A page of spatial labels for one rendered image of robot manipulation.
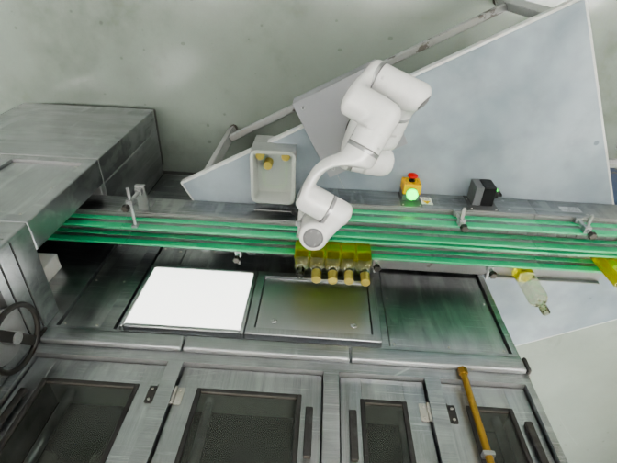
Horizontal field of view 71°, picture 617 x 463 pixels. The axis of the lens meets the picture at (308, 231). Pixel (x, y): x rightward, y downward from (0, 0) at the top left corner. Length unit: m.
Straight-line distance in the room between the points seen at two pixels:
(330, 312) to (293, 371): 0.27
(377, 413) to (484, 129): 1.08
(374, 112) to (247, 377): 0.89
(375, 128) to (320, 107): 0.59
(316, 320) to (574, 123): 1.19
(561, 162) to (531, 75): 0.38
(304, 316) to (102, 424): 0.70
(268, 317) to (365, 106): 0.85
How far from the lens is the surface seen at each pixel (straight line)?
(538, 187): 1.98
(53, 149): 2.14
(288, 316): 1.57
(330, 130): 1.63
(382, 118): 1.04
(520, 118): 1.82
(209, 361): 1.49
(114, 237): 1.92
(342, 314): 1.60
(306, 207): 1.05
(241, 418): 1.38
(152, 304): 1.68
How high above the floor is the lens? 2.34
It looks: 57 degrees down
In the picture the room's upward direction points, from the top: 175 degrees counter-clockwise
